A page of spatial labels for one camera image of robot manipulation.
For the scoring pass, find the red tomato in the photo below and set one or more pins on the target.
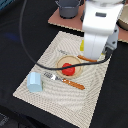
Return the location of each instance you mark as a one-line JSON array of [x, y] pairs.
[[68, 70]]

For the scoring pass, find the light blue cup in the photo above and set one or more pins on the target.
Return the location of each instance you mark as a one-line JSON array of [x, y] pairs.
[[34, 83]]

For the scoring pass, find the yellow butter box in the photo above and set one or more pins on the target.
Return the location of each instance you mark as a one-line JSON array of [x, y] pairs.
[[82, 46]]

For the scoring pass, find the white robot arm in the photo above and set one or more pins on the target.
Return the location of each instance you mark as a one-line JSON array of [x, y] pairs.
[[99, 26]]

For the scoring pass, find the round wooden plate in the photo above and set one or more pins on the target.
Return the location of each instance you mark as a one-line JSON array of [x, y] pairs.
[[59, 65]]

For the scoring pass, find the brown stove board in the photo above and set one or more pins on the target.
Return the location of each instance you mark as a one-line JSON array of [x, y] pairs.
[[76, 24]]

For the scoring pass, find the tall grey pot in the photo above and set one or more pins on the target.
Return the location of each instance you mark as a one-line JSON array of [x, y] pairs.
[[68, 8]]

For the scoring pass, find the cream bowl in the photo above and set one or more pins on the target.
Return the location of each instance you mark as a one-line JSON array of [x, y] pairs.
[[123, 21]]

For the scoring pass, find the knife with wooden handle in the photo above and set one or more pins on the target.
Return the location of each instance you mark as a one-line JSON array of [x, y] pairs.
[[87, 59]]

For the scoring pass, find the fork with wooden handle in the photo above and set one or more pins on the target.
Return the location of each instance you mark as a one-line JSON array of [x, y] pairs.
[[54, 77]]

